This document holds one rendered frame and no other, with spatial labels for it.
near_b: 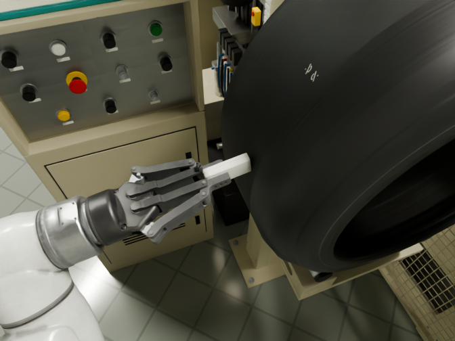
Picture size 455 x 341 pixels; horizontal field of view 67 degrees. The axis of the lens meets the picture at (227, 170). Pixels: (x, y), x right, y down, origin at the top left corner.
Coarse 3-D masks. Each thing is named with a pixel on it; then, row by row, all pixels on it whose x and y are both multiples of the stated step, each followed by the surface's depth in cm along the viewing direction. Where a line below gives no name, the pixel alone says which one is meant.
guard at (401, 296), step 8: (432, 240) 107; (440, 240) 104; (424, 248) 112; (416, 256) 117; (392, 264) 131; (384, 272) 137; (416, 272) 118; (432, 272) 111; (392, 280) 135; (440, 280) 108; (448, 280) 106; (392, 288) 134; (440, 288) 110; (448, 288) 106; (400, 296) 131; (416, 296) 122; (432, 296) 114; (408, 304) 129; (432, 304) 116; (408, 312) 128; (416, 320) 126; (424, 328) 124; (424, 336) 123; (448, 336) 112
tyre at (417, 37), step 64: (320, 0) 44; (384, 0) 39; (448, 0) 36; (256, 64) 49; (320, 64) 41; (384, 64) 36; (448, 64) 34; (256, 128) 49; (320, 128) 40; (384, 128) 37; (448, 128) 37; (256, 192) 51; (320, 192) 42; (384, 192) 87; (448, 192) 79; (320, 256) 56; (384, 256) 71
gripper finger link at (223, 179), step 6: (222, 174) 49; (228, 174) 49; (210, 180) 49; (216, 180) 49; (222, 180) 49; (228, 180) 49; (210, 186) 49; (216, 186) 49; (222, 186) 50; (210, 192) 49; (210, 198) 49
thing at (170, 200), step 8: (192, 184) 49; (200, 184) 48; (208, 184) 49; (176, 192) 48; (184, 192) 48; (192, 192) 48; (144, 200) 47; (152, 200) 47; (160, 200) 47; (168, 200) 48; (176, 200) 48; (184, 200) 49; (136, 208) 47; (144, 208) 47; (160, 208) 48; (168, 208) 49
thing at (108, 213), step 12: (108, 192) 47; (120, 192) 50; (96, 204) 46; (108, 204) 46; (120, 204) 48; (96, 216) 45; (108, 216) 45; (120, 216) 47; (132, 216) 47; (144, 216) 47; (156, 216) 48; (96, 228) 45; (108, 228) 45; (120, 228) 46; (132, 228) 46; (108, 240) 46; (120, 240) 48
